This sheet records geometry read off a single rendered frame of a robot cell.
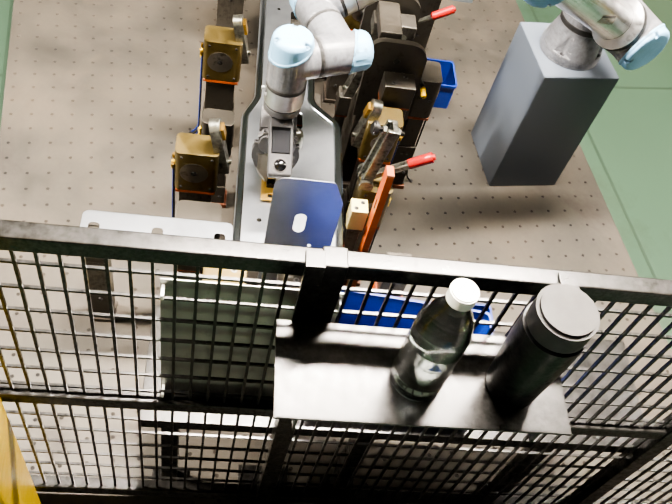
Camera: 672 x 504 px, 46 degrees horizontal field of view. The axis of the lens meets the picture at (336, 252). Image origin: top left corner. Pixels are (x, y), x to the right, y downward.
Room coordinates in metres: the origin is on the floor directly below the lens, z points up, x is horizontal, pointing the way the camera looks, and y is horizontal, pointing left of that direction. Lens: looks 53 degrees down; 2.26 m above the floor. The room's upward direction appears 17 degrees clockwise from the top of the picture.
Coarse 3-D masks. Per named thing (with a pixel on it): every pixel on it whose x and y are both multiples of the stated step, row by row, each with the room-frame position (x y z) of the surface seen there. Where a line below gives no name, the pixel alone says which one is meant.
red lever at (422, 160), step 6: (420, 156) 1.14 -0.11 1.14; (426, 156) 1.14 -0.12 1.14; (432, 156) 1.14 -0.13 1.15; (402, 162) 1.13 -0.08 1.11; (408, 162) 1.13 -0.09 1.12; (414, 162) 1.13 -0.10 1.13; (420, 162) 1.13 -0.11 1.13; (426, 162) 1.13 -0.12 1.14; (432, 162) 1.13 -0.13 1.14; (384, 168) 1.12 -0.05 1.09; (396, 168) 1.12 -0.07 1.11; (402, 168) 1.12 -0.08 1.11; (408, 168) 1.12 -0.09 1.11; (414, 168) 1.13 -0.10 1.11; (378, 174) 1.11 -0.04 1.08
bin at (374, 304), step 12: (348, 300) 0.76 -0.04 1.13; (360, 300) 0.76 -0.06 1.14; (372, 300) 0.77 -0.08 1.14; (396, 300) 0.77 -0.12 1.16; (384, 312) 0.77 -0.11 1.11; (396, 312) 0.77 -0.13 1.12; (408, 312) 0.78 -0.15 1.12; (360, 324) 0.77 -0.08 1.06; (372, 324) 0.77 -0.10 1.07; (384, 324) 0.77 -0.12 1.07; (408, 324) 0.78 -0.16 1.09
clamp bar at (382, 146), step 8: (376, 120) 1.12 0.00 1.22; (392, 120) 1.13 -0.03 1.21; (376, 128) 1.10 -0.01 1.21; (384, 128) 1.11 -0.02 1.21; (392, 128) 1.11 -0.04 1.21; (384, 136) 1.13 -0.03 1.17; (392, 136) 1.10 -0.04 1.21; (376, 144) 1.12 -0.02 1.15; (384, 144) 1.10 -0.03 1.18; (392, 144) 1.10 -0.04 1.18; (376, 152) 1.10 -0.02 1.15; (384, 152) 1.10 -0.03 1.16; (368, 160) 1.12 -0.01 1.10; (376, 160) 1.10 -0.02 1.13; (368, 168) 1.09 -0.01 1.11; (376, 168) 1.10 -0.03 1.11; (368, 176) 1.10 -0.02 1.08
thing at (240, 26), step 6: (234, 18) 1.43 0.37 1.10; (240, 18) 1.43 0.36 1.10; (234, 24) 1.42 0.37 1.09; (240, 24) 1.42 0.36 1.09; (246, 24) 1.44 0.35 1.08; (234, 30) 1.42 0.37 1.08; (240, 30) 1.42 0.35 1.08; (246, 30) 1.43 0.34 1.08; (240, 36) 1.42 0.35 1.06; (246, 36) 1.46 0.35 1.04; (246, 42) 1.44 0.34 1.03; (246, 48) 1.43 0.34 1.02; (246, 54) 1.42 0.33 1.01; (246, 60) 1.42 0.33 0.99
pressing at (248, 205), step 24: (264, 0) 1.65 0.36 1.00; (288, 0) 1.68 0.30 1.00; (264, 24) 1.56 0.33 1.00; (264, 48) 1.48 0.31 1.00; (264, 72) 1.39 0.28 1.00; (312, 96) 1.36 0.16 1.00; (312, 120) 1.29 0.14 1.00; (240, 144) 1.16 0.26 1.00; (312, 144) 1.22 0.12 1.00; (336, 144) 1.24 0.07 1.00; (240, 168) 1.09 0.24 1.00; (312, 168) 1.15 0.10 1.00; (336, 168) 1.17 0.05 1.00; (240, 192) 1.03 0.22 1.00; (240, 216) 0.97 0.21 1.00; (264, 216) 0.99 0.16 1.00; (240, 240) 0.91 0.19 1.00; (336, 240) 0.98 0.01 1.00
